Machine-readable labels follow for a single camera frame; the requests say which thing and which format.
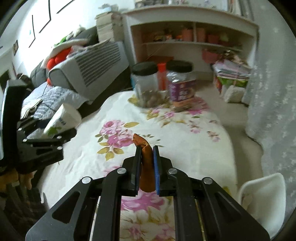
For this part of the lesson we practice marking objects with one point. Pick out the clear jar with nuts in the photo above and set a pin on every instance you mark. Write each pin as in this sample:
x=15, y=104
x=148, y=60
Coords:
x=146, y=86

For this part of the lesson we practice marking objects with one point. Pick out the white bookshelf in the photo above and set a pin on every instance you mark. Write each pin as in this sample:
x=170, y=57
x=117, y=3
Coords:
x=190, y=33

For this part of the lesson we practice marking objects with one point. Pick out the white lace curtain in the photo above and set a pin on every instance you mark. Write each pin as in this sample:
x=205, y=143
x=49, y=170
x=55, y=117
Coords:
x=270, y=95

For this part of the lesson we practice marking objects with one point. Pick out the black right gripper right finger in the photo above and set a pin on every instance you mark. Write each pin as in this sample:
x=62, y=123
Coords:
x=203, y=210

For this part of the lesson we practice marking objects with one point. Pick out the white paper cup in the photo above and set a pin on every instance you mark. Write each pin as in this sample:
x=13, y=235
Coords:
x=65, y=118

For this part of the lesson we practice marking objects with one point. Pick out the orange peel piece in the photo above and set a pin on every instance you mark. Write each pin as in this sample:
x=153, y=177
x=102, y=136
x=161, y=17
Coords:
x=147, y=179

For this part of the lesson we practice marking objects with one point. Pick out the red plush toy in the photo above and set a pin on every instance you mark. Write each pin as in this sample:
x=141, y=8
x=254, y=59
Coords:
x=60, y=57

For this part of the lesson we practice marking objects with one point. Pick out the red box on floor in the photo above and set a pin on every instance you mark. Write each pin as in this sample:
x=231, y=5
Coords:
x=161, y=74

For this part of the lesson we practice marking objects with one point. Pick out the stack of magazines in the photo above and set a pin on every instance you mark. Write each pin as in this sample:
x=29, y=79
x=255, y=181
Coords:
x=232, y=70

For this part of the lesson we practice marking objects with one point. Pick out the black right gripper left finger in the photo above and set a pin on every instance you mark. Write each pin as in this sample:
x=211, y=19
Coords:
x=91, y=209

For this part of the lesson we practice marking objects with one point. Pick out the floral tablecloth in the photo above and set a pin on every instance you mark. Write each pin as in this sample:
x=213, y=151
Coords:
x=194, y=140

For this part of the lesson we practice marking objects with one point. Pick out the white fluffy cushion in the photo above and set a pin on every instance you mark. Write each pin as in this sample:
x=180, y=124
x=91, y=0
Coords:
x=234, y=94

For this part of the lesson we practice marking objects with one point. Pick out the purple label snack jar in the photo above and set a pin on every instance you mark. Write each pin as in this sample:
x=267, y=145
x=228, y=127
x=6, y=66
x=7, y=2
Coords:
x=181, y=84

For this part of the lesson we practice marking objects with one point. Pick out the stack of books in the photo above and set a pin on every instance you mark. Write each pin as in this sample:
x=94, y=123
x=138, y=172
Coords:
x=109, y=26

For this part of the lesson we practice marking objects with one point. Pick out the grey striped sofa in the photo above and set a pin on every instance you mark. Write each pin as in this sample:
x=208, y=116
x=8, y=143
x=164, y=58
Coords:
x=95, y=73

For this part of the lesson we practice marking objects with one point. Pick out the white trash bin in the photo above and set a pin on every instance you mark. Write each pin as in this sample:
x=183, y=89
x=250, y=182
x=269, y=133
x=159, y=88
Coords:
x=265, y=200

